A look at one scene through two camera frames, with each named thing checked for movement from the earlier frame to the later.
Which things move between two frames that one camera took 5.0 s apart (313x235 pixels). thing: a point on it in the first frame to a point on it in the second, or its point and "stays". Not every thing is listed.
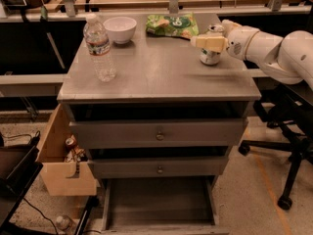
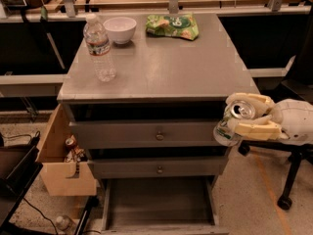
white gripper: (237, 45) to (294, 118)
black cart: (20, 167) stays
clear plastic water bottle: (98, 47) stays
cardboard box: (52, 163) stays
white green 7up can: (207, 57) to (224, 131)
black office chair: (291, 110) stays
